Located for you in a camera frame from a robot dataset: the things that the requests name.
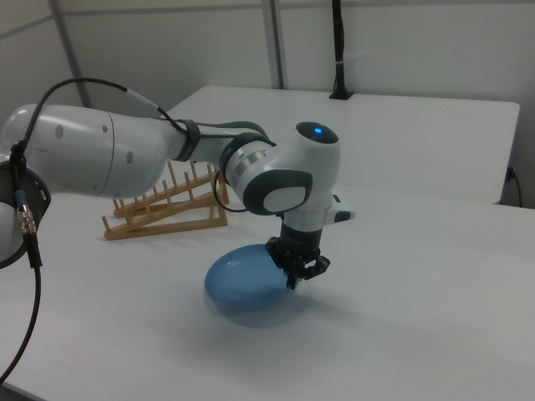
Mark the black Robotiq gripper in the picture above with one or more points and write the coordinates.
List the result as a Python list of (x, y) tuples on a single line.
[(301, 240)]

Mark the blue round plate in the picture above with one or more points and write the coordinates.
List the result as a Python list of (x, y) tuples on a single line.
[(242, 280)]

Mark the wooden plate rack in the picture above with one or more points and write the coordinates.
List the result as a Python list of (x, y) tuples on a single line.
[(167, 227)]

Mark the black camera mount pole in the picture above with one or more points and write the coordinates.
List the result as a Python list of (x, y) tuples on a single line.
[(338, 42)]

